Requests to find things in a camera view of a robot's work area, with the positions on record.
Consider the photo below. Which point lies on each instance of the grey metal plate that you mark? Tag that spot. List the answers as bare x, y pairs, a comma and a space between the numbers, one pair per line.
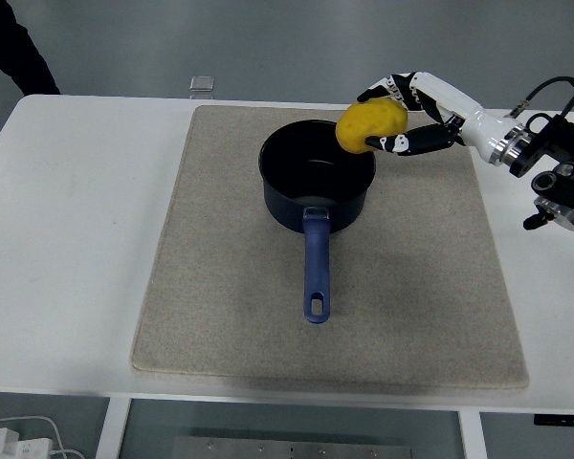
292, 448

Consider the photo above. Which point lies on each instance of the beige table mat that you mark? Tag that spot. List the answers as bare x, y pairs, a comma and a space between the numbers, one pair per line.
330, 258

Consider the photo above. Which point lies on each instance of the small clear plastic box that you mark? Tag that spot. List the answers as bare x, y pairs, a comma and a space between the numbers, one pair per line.
203, 83

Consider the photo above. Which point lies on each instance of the black table control panel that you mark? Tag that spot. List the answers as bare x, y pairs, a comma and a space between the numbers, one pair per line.
563, 419

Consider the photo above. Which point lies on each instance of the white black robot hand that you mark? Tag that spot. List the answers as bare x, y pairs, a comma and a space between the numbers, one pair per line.
464, 110

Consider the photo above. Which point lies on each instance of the person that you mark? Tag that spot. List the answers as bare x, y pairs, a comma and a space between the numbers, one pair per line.
14, 48

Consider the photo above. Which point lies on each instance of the dark blue pot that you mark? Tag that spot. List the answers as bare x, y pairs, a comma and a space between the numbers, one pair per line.
315, 191

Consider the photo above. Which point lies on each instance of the white table leg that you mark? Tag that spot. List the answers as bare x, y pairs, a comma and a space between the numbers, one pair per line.
112, 428
473, 434

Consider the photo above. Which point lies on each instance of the yellow potato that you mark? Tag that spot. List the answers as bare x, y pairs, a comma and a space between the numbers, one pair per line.
370, 125

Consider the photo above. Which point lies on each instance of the white power strip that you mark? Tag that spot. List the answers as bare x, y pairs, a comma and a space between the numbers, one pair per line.
16, 445

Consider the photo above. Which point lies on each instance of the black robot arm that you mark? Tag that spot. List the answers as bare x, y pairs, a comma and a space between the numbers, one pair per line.
555, 158

